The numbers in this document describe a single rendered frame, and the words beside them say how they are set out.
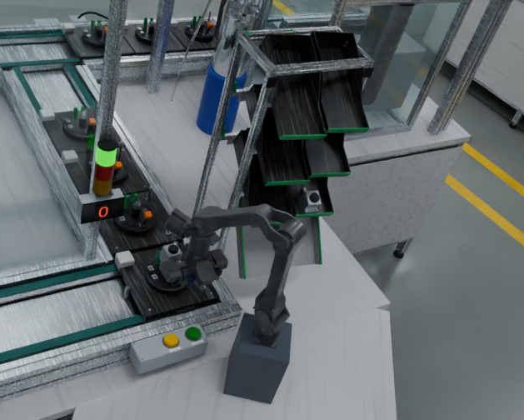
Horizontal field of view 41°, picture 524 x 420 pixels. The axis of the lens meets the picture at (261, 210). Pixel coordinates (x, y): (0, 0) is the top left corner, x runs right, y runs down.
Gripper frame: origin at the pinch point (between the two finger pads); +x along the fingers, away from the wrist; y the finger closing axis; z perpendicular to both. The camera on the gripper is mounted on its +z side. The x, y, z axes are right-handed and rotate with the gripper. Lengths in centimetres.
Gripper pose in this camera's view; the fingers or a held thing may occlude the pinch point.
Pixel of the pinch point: (191, 277)
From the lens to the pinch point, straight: 197.9
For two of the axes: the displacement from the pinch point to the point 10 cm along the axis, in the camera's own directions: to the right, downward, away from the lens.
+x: -2.4, 7.3, 6.4
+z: 4.9, 6.6, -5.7
